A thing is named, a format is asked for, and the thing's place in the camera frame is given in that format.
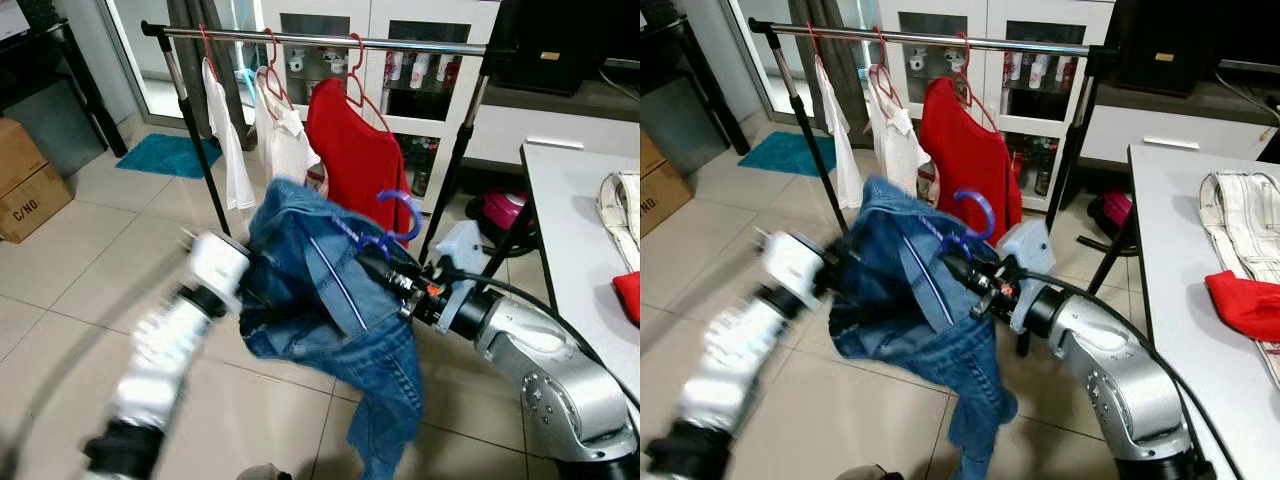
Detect black clothes rack silver rail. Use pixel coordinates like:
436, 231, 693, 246
746, 15, 1121, 301
140, 20, 521, 266

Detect white glass-door cabinet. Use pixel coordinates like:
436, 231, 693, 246
875, 0, 1116, 211
258, 0, 501, 213

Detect red T-shirt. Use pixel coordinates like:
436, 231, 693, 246
918, 75, 1023, 246
305, 78, 413, 246

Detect cream trousers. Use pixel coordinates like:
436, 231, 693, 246
598, 170, 641, 273
1198, 170, 1280, 386

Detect blue denim garment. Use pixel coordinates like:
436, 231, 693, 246
238, 178, 426, 480
828, 175, 1019, 480

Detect dark grey curtain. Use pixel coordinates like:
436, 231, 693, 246
790, 0, 871, 141
165, 0, 256, 141

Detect white polo shirt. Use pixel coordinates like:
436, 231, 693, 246
865, 70, 933, 196
252, 70, 323, 196

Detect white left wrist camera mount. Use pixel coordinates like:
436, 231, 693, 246
755, 228, 826, 301
183, 230, 251, 301

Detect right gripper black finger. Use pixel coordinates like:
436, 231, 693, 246
940, 243, 986, 276
362, 262, 406, 299
358, 240, 406, 276
945, 265, 986, 299

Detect white low sideboard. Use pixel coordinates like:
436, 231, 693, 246
465, 85, 641, 166
1078, 75, 1280, 166

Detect folded red cloth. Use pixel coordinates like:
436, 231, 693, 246
1204, 270, 1280, 343
612, 270, 641, 326

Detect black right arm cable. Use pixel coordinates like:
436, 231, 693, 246
1018, 265, 1243, 480
438, 262, 641, 406

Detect pink vacuum cleaner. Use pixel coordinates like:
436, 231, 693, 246
468, 190, 531, 256
1088, 188, 1136, 256

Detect black desk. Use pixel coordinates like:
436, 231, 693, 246
640, 0, 751, 156
0, 15, 129, 159

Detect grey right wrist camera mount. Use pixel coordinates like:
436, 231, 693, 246
433, 222, 493, 336
998, 222, 1058, 336

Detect teal floor mat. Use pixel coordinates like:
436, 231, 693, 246
738, 130, 833, 178
115, 133, 223, 181

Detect purple plastic hanger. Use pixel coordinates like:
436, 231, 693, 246
335, 188, 424, 263
920, 188, 999, 263

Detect black speaker box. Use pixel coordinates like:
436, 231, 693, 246
490, 0, 601, 96
1105, 0, 1221, 98

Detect cardboard box printed C/NO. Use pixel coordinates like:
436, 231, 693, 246
0, 165, 73, 244
640, 160, 691, 236

